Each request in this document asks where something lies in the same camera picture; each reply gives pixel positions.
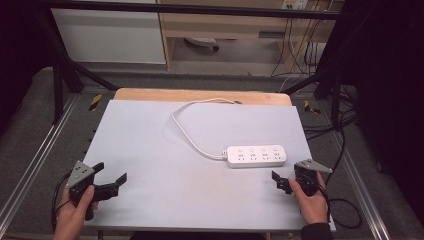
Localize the hanging background cables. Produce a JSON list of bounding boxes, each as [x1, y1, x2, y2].
[[270, 0, 334, 78]]

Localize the wooden shelf unit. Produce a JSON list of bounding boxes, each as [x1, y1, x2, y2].
[[156, 0, 345, 72]]

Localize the aluminium floor rail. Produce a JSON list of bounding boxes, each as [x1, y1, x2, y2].
[[331, 131, 392, 240], [0, 94, 80, 228]]

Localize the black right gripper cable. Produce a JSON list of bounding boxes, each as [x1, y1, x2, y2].
[[316, 128, 364, 230]]

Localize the yellow black tape marker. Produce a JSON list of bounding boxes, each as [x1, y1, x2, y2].
[[303, 99, 322, 115], [88, 93, 103, 112]]

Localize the bundle of black floor cables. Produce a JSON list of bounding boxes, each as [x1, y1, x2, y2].
[[303, 83, 360, 142]]

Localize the white power strip cable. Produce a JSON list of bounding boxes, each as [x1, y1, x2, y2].
[[171, 97, 240, 161]]

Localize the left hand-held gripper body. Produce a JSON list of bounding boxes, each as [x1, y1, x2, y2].
[[65, 160, 98, 222]]

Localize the black metal frame bar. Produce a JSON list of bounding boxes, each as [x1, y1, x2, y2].
[[39, 0, 351, 21]]

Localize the white wall socket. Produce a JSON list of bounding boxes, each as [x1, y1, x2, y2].
[[281, 0, 310, 11]]

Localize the grey chair base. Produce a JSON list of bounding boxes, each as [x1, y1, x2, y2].
[[184, 36, 221, 52]]

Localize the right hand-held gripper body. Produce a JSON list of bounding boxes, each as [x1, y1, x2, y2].
[[292, 159, 333, 198]]

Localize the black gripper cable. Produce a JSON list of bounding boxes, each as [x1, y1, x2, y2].
[[316, 128, 364, 230], [50, 172, 73, 232]]

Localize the white cabinet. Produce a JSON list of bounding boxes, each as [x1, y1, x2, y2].
[[50, 0, 167, 65]]

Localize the black curtain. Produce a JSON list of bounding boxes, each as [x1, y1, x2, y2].
[[0, 0, 56, 134], [316, 0, 424, 228]]

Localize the person's right hand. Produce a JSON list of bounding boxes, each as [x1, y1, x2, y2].
[[287, 171, 331, 225]]

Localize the black metal frame stand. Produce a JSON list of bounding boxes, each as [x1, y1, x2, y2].
[[282, 64, 345, 129], [34, 9, 119, 125]]

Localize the person's left hand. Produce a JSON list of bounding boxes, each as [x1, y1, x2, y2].
[[52, 185, 100, 235]]

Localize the white power strip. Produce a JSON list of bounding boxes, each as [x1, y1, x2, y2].
[[226, 144, 288, 169]]

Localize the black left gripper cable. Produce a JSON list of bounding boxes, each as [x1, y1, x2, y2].
[[50, 172, 73, 232]]

